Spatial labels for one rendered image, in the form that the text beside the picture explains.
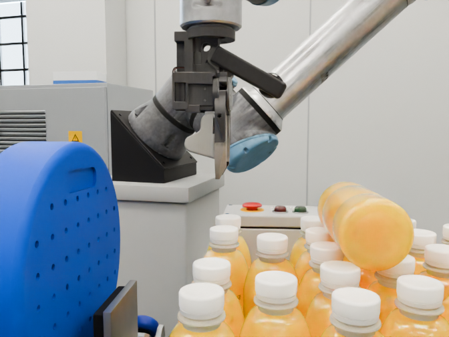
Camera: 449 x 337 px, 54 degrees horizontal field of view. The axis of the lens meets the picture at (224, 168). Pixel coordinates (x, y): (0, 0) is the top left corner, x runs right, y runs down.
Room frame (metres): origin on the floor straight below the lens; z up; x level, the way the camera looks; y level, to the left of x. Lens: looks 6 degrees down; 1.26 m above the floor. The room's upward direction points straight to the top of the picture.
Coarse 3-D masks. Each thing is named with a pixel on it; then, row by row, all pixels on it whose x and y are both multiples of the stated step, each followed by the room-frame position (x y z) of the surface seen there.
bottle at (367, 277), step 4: (360, 268) 0.52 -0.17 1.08; (364, 272) 0.51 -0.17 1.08; (368, 272) 0.51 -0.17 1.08; (372, 272) 0.51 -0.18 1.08; (360, 276) 0.52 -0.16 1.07; (364, 276) 0.51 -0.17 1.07; (368, 276) 0.51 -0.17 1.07; (372, 276) 0.51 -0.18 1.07; (360, 280) 0.51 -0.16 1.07; (364, 280) 0.51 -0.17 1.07; (368, 280) 0.51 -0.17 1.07; (372, 280) 0.50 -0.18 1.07; (360, 284) 0.51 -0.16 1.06; (364, 284) 0.51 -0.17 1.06; (368, 284) 0.50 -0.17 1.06; (364, 288) 0.51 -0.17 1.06
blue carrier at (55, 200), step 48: (48, 144) 0.49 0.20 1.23; (0, 192) 0.41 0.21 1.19; (48, 192) 0.43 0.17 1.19; (96, 192) 0.55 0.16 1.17; (0, 240) 0.38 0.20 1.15; (48, 240) 0.43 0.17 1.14; (96, 240) 0.55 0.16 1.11; (0, 288) 0.37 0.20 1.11; (48, 288) 0.42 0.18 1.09; (96, 288) 0.55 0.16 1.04; (0, 336) 0.37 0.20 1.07; (48, 336) 0.42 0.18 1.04
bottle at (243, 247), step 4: (240, 232) 0.65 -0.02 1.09; (240, 236) 0.66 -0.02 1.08; (240, 240) 0.64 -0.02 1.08; (244, 240) 0.65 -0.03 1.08; (240, 244) 0.64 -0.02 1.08; (244, 244) 0.65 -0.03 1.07; (208, 248) 0.65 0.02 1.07; (236, 248) 0.63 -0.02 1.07; (240, 248) 0.64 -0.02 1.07; (244, 248) 0.64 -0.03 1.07; (248, 248) 0.65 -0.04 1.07; (244, 252) 0.64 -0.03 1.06; (248, 252) 0.65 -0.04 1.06; (244, 256) 0.64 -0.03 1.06; (248, 256) 0.64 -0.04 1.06; (248, 260) 0.64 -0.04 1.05; (248, 264) 0.64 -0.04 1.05
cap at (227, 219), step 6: (216, 216) 0.66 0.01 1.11; (222, 216) 0.66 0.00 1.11; (228, 216) 0.66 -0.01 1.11; (234, 216) 0.66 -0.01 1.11; (216, 222) 0.65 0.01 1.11; (222, 222) 0.64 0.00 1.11; (228, 222) 0.64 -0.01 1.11; (234, 222) 0.64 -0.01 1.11; (240, 222) 0.65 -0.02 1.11; (240, 228) 0.66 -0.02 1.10
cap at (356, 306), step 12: (348, 288) 0.36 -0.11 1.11; (360, 288) 0.36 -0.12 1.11; (336, 300) 0.34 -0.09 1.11; (348, 300) 0.34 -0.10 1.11; (360, 300) 0.34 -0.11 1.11; (372, 300) 0.34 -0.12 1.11; (336, 312) 0.34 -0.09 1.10; (348, 312) 0.33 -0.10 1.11; (360, 312) 0.33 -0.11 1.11; (372, 312) 0.33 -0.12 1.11; (360, 324) 0.33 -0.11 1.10
